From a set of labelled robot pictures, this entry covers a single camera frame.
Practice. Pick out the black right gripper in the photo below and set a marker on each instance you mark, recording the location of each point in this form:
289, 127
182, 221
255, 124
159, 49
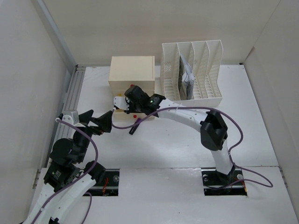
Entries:
131, 110

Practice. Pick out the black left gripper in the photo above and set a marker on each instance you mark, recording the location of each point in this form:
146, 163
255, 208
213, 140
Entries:
103, 122

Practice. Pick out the cream drawer cabinet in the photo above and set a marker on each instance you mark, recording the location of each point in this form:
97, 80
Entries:
136, 70

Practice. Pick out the Canon guide booklet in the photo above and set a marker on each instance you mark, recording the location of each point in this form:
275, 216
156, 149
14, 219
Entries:
186, 79

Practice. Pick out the purple cap black highlighter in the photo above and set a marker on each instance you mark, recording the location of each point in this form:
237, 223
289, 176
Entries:
134, 128

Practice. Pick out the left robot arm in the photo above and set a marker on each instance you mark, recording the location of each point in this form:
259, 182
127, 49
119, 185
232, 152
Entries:
65, 183

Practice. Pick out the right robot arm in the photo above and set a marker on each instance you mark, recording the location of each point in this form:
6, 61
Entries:
210, 124

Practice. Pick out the white four-slot file organizer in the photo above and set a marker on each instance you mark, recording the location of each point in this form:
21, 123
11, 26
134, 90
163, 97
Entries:
205, 59

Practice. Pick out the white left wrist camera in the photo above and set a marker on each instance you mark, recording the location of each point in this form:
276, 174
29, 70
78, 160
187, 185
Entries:
70, 117

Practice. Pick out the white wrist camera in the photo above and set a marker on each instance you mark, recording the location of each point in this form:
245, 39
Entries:
70, 117
121, 103

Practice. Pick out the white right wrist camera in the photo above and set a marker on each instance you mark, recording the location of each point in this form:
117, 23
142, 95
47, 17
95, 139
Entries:
121, 103

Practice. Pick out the aluminium frame rail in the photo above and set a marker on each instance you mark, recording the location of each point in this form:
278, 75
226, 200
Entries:
73, 79

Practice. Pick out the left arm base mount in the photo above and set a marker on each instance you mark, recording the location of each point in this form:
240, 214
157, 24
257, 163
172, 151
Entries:
109, 185

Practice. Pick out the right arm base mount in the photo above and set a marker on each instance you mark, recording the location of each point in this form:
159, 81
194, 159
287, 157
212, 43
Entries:
218, 184

